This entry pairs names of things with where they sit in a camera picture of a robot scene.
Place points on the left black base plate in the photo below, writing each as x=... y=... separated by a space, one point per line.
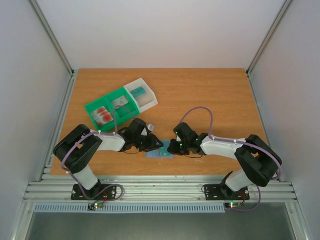
x=97 y=193

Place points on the right small circuit board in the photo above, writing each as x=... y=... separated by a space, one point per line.
x=233 y=205

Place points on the teal striped card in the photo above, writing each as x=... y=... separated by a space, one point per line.
x=163 y=153

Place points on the pink card holder wallet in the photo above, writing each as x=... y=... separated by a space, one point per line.
x=155 y=154

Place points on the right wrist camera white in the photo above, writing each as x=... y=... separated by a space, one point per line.
x=178 y=138

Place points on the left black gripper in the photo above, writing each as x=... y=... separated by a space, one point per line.
x=152 y=144

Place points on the white translucent plastic bin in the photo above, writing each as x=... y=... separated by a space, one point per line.
x=146 y=101

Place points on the aluminium rail frame front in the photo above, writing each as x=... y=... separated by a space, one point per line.
x=154 y=189

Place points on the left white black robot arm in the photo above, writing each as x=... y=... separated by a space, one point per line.
x=77 y=149

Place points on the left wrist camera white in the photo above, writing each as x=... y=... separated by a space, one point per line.
x=150 y=127

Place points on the left aluminium corner post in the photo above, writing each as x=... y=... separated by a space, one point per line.
x=48 y=30

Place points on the right aluminium corner post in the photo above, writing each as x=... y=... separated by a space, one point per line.
x=286 y=4

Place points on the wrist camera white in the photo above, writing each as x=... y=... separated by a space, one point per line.
x=178 y=138
x=150 y=127

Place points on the left small circuit board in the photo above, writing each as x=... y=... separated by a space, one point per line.
x=96 y=205

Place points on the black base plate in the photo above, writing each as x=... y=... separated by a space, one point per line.
x=214 y=192
x=97 y=193

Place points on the teal card in white bin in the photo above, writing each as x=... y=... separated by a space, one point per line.
x=138 y=92

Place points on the green plastic bin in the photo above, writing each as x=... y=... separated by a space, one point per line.
x=106 y=101

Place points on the small circuit board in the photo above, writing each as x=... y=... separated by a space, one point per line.
x=96 y=205
x=233 y=205

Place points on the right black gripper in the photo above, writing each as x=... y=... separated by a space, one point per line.
x=175 y=147

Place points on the grey slotted cable duct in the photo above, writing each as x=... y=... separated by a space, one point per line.
x=130 y=208

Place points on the grey card in green bin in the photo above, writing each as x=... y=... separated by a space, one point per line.
x=119 y=102

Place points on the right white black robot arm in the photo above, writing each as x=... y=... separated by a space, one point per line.
x=258 y=162

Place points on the red circle card in bin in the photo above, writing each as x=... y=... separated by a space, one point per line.
x=99 y=111

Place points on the aluminium corner post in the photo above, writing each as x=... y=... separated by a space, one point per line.
x=48 y=30
x=286 y=4

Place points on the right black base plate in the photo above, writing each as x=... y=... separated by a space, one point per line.
x=214 y=192

